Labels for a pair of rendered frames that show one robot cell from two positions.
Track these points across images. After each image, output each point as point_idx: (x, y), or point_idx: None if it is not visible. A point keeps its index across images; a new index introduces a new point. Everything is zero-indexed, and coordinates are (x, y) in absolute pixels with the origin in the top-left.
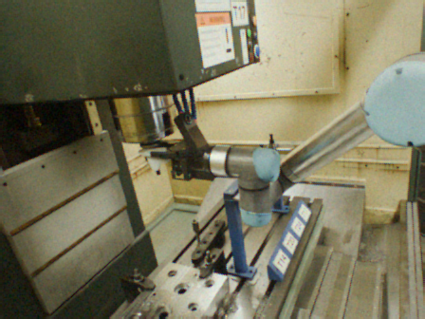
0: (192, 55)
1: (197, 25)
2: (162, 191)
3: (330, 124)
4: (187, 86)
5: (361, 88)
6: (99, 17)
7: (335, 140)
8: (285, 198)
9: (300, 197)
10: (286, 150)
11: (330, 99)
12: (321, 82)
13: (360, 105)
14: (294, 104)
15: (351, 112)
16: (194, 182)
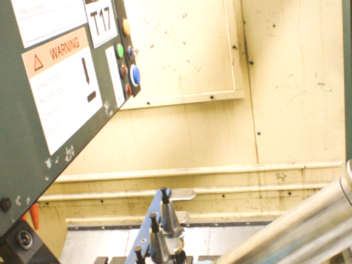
0: (23, 143)
1: (28, 75)
2: None
3: (291, 221)
4: (20, 215)
5: (273, 89)
6: None
7: (304, 252)
8: (186, 263)
9: (208, 257)
10: (176, 181)
11: (232, 105)
12: (216, 83)
13: (343, 194)
14: (181, 116)
15: (329, 205)
16: None
